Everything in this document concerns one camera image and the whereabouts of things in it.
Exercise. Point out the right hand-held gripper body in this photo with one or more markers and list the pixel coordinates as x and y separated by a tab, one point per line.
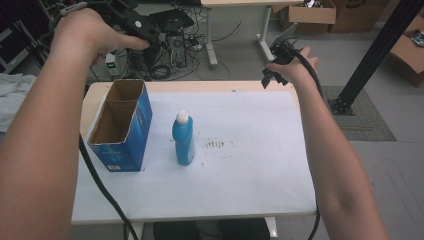
281	53

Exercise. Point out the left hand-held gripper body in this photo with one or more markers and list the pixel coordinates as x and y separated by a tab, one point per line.
133	23

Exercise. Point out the person's right hand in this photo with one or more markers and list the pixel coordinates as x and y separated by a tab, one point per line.
296	68

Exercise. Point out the person's left hand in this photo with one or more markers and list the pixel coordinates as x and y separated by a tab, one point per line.
85	33

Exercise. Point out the white power strip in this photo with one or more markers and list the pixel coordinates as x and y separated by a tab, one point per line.
111	65

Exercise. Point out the computer tower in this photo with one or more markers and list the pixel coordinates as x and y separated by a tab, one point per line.
177	50

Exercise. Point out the desk with white legs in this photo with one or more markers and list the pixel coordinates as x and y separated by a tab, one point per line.
233	3

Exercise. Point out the large cardboard box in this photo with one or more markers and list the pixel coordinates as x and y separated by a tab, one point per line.
360	15

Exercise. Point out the white table cover sheet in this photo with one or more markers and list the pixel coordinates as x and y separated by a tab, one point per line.
240	166

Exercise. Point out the grey floor mat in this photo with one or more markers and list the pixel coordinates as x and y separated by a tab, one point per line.
366	120

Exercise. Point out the black metal stand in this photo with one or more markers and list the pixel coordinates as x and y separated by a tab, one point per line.
376	53

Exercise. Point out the blue bottle with white cap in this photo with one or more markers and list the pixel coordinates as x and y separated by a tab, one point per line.
183	140

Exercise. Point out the open blue cardboard box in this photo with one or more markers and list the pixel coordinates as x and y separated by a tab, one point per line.
128	133

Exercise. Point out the cardboard box with flap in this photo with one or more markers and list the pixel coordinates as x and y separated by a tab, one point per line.
408	56

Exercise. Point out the white cloth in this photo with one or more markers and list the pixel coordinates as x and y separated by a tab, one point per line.
13	96

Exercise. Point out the white table leg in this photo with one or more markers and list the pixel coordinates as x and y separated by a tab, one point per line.
271	227

